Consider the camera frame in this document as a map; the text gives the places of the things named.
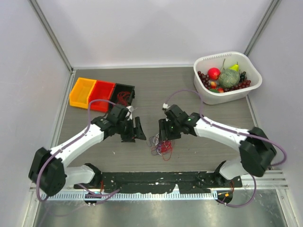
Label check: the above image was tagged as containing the dark red grape bunch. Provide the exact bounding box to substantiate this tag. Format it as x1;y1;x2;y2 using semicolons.
198;71;211;90

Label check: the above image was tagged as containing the cable bundle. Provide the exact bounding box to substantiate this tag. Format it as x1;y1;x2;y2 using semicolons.
147;133;175;162

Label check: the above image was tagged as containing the small red fruit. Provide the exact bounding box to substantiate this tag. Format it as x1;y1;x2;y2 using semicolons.
209;81;224;93

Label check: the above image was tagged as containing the white slotted cable duct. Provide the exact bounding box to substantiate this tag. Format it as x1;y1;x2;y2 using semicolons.
47;190;217;201

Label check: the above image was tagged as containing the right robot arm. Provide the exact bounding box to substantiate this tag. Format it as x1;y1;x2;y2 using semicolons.
159;104;276;187

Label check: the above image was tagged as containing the black plastic bin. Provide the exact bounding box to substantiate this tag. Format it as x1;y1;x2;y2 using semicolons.
109;83;135;106

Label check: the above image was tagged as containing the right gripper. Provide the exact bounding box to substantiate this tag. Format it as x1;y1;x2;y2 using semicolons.
159;118;181;141

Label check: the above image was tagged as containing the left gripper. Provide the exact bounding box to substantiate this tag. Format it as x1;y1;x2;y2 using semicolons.
116;116;146;142

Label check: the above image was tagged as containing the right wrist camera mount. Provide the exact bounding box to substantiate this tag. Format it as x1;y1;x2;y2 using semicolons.
162;103;169;111

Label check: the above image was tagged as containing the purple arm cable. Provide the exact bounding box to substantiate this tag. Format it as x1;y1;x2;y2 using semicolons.
35;99;116;201
162;89;288;209

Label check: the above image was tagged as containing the red cable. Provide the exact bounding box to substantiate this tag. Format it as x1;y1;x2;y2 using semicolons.
116;91;132;106

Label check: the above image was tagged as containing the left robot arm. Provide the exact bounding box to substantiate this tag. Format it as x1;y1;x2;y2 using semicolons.
28;104;146;197

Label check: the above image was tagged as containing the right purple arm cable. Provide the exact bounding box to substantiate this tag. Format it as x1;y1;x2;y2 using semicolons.
162;89;288;209

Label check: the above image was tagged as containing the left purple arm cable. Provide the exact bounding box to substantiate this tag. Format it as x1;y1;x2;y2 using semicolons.
35;99;116;201

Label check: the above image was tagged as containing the green melon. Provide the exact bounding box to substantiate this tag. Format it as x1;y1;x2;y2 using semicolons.
218;69;240;88

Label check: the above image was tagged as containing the white fruit basket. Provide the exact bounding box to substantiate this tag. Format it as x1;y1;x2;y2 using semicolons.
193;52;262;105

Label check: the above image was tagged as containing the red apple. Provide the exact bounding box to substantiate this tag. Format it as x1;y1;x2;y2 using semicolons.
207;68;221;80

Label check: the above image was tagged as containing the green pear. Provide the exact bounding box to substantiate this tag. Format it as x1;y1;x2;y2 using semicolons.
229;62;240;72

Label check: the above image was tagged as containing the yellow plastic bin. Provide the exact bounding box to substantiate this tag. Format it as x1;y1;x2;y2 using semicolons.
69;77;97;109

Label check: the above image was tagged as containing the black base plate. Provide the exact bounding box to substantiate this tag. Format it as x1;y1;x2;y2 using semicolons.
82;171;242;194

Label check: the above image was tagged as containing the dark grape bunch right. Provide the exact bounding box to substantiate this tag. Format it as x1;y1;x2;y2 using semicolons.
223;79;251;92

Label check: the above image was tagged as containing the red plastic bin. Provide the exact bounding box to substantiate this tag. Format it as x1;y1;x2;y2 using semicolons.
89;80;116;113

